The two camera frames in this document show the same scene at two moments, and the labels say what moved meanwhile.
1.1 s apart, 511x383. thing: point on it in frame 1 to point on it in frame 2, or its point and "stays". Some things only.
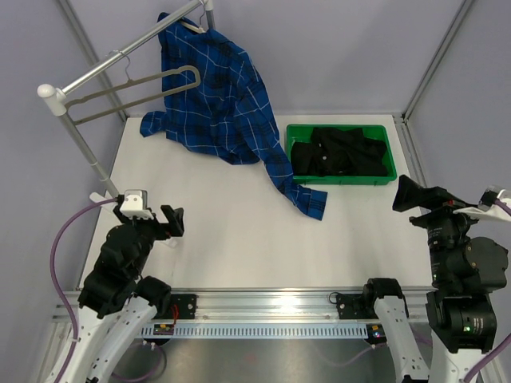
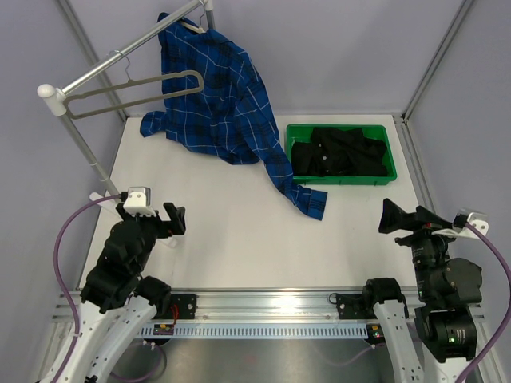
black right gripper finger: [412, 195] to [425, 216]
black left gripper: [174, 217] stays
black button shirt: [334, 152] stays
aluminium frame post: [437, 57] stays
